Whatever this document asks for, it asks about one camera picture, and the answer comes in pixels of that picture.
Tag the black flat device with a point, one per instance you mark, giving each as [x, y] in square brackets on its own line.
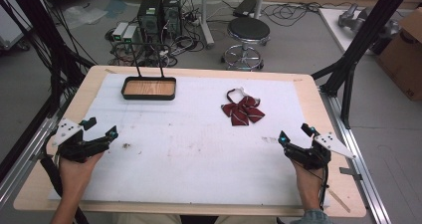
[245, 7]

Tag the grey metal desk leg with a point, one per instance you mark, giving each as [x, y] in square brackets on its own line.
[206, 21]

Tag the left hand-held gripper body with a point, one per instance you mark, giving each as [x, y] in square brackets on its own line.
[71, 147]

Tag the grey machine part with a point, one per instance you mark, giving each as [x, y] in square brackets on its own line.
[356, 18]

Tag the person's right hand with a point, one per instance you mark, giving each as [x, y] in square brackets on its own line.
[308, 187]

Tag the aluminium rail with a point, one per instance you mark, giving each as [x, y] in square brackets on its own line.
[358, 151]
[23, 157]

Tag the white table mat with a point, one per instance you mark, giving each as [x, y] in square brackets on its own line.
[199, 144]

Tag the clear plastic sheet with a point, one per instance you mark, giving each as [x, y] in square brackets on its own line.
[83, 16]

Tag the person's left hand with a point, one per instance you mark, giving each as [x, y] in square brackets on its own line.
[75, 177]

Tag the thin wooden strip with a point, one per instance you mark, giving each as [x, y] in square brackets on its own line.
[339, 200]

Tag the white platform board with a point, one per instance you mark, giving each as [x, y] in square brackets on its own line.
[335, 28]

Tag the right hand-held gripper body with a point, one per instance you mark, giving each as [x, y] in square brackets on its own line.
[315, 152]

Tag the red striped bow tie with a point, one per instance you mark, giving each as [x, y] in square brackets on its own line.
[244, 111]

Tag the small white device box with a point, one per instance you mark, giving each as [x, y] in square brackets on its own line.
[130, 33]
[119, 31]

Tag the black metal frame strut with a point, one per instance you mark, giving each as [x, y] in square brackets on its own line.
[43, 35]
[365, 35]

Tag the black computer tower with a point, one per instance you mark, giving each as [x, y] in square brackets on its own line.
[150, 18]
[172, 13]

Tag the black round stool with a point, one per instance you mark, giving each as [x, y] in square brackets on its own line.
[249, 30]

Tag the grey metal bracket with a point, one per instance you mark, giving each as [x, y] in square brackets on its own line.
[350, 172]

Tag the brown cardboard box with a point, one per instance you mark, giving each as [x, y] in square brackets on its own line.
[403, 58]

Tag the black tray with wooden bottom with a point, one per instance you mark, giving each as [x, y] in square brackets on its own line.
[149, 88]

